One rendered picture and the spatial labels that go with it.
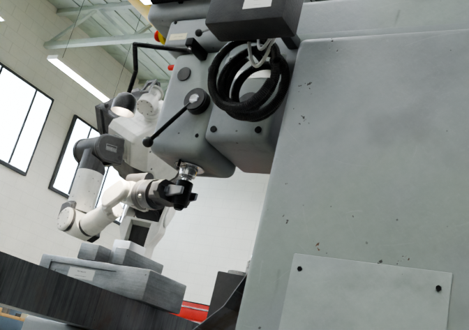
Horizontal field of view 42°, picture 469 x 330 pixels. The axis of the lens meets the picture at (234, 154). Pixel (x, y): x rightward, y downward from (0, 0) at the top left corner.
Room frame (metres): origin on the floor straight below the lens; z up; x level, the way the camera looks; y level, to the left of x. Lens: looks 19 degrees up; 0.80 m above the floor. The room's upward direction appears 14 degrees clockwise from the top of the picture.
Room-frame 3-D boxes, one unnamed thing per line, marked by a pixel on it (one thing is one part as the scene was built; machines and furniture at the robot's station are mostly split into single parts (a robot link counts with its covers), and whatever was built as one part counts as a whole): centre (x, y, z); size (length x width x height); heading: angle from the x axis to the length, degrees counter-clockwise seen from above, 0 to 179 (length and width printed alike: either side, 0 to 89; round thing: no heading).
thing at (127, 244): (1.50, 0.19, 1.01); 0.06 x 0.05 x 0.06; 146
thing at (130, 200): (1.79, 0.25, 1.24); 0.11 x 0.11 x 0.11; 43
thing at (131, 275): (1.52, 0.22, 0.96); 0.35 x 0.15 x 0.11; 56
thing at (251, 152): (1.53, -0.05, 1.47); 0.24 x 0.19 x 0.26; 148
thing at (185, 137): (1.63, 0.11, 1.47); 0.21 x 0.19 x 0.32; 148
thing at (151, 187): (1.70, 0.18, 1.23); 0.13 x 0.12 x 0.10; 133
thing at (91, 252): (1.54, 0.24, 0.99); 0.15 x 0.06 x 0.04; 146
